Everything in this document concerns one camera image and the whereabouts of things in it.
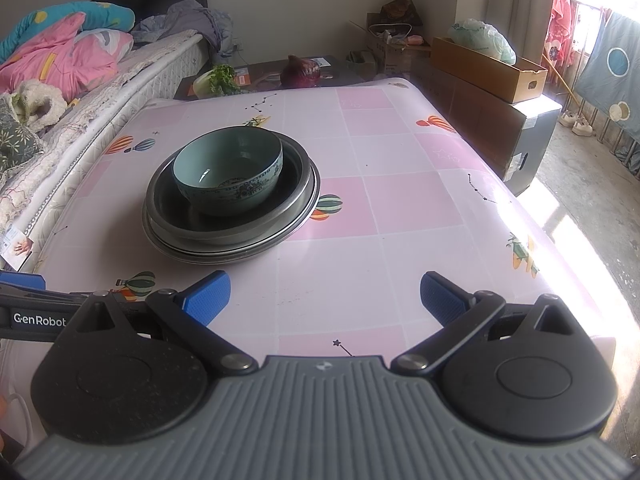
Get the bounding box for green patterned pillow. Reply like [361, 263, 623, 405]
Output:
[0, 95, 46, 176]

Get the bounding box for large dark cardboard box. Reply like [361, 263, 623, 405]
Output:
[410, 67, 563, 197]

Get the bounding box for dark printed bag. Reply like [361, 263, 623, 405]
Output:
[380, 0, 426, 28]

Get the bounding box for large steel basin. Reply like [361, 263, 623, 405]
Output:
[141, 160, 322, 265]

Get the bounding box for small steel bowl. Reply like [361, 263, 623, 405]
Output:
[151, 130, 317, 247]

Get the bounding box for wooden broom handle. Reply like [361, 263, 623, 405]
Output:
[542, 50, 583, 106]

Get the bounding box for blue circle-print bedsheet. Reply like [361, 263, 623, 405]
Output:
[575, 10, 640, 136]

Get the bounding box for teal ceramic bowl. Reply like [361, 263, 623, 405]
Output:
[172, 127, 284, 217]

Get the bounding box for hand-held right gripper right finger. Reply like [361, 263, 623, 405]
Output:
[392, 271, 588, 373]

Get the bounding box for leafy green cabbage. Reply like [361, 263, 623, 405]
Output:
[192, 64, 243, 100]

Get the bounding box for white fleece garment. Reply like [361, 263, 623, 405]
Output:
[10, 77, 68, 133]

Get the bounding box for white patterned mattress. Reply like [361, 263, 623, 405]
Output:
[0, 30, 211, 261]

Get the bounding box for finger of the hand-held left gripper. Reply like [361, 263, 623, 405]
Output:
[0, 271, 88, 306]

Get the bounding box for brown open cardboard box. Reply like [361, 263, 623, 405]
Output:
[431, 36, 548, 105]

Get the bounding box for printed paper tag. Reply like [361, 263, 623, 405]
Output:
[0, 227, 35, 271]

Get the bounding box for pink floral hanging garment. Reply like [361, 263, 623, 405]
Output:
[545, 0, 588, 68]

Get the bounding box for pink printed tablecloth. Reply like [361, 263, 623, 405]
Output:
[30, 77, 616, 361]

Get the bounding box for white green plastic bag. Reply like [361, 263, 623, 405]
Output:
[447, 18, 517, 65]

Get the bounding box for small paper bag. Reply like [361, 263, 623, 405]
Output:
[345, 50, 376, 78]

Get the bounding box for purple crumpled clothes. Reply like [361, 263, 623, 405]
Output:
[132, 1, 236, 56]

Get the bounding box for pink teal printed quilt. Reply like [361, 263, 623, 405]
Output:
[0, 2, 136, 106]

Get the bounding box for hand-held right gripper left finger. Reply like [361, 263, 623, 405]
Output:
[62, 270, 256, 373]

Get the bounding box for grey curtain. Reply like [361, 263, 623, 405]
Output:
[487, 0, 558, 61]

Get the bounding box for dark red plastic bag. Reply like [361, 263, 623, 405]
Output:
[280, 55, 322, 88]

